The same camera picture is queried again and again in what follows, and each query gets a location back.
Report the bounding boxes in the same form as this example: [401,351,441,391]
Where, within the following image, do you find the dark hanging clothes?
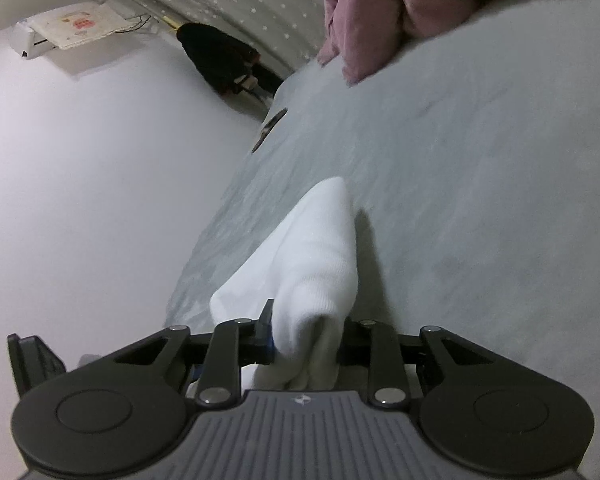
[176,22,286,111]

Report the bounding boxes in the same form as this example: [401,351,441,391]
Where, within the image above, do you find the white long-sleeve printed shirt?
[192,176,357,392]

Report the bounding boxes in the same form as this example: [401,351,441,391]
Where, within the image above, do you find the brown wooden brush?
[251,107,288,154]

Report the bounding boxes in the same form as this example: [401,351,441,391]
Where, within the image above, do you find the printed air conditioner cover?
[27,2,138,51]

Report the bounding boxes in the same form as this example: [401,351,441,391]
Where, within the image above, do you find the pink quilt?
[317,0,600,86]

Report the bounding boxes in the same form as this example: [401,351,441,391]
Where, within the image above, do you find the white air conditioner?
[11,19,66,61]

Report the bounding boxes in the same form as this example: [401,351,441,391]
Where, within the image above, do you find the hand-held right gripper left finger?
[115,299,276,407]

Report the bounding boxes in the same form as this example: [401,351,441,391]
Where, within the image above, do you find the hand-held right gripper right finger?
[337,317,481,407]

